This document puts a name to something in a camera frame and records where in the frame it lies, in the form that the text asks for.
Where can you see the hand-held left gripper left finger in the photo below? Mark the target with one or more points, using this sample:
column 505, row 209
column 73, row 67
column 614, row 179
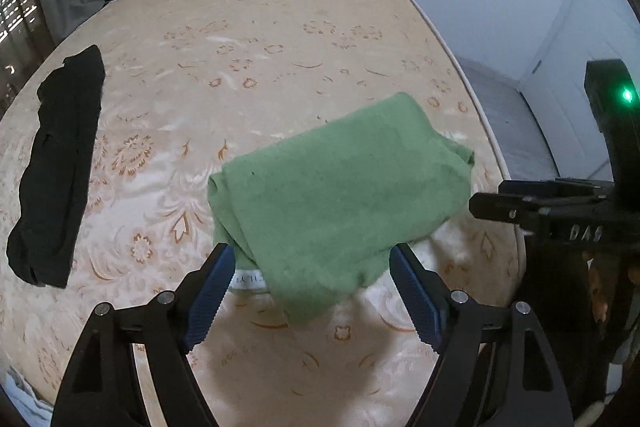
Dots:
column 212, row 297

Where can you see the person's right hand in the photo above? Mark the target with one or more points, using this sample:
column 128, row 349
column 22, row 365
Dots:
column 599, row 279

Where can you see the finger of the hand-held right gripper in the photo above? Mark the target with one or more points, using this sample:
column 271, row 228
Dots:
column 495, row 207
column 550, row 186

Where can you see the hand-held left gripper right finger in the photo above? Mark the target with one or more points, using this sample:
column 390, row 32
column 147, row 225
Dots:
column 417, row 297

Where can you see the light blue garment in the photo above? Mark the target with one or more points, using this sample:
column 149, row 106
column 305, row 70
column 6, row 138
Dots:
column 25, row 402

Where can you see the black garment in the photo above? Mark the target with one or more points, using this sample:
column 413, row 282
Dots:
column 60, row 147

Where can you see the green garment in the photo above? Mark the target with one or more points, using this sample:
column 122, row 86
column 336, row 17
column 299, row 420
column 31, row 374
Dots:
column 340, row 187

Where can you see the beige floral mattress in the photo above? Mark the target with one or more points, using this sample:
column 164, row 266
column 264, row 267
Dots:
column 275, row 32

